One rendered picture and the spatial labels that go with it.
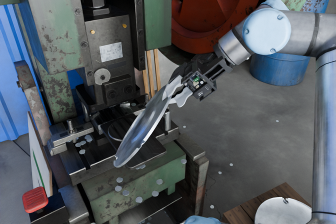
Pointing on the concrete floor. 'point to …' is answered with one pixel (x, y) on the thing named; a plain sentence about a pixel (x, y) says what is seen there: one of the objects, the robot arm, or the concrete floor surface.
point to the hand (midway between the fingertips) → (167, 97)
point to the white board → (39, 160)
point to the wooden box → (252, 206)
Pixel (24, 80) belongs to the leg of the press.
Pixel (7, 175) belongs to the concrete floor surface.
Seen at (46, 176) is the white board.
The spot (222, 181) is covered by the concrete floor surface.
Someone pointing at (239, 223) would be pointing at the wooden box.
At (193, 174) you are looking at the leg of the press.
